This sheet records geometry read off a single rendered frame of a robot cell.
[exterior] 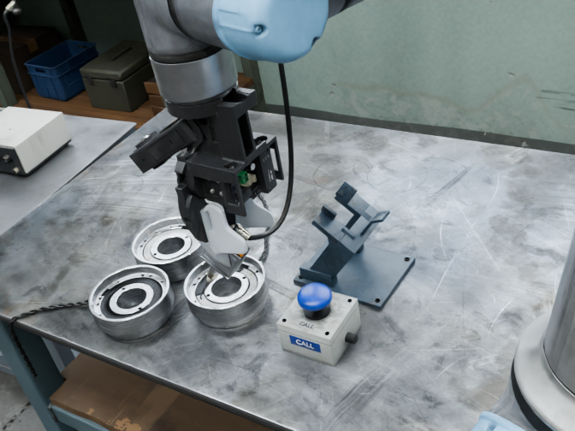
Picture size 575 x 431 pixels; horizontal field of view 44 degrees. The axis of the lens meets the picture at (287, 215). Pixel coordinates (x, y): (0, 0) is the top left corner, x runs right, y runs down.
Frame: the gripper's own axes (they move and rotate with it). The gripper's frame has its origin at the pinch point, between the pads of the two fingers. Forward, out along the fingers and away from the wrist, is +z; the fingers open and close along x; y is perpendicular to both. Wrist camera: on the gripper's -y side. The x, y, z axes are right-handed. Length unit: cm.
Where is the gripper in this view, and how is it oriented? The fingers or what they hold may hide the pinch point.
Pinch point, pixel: (228, 247)
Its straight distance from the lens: 79.7
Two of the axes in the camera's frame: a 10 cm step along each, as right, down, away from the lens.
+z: 1.6, 8.0, 5.8
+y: 8.3, 2.1, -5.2
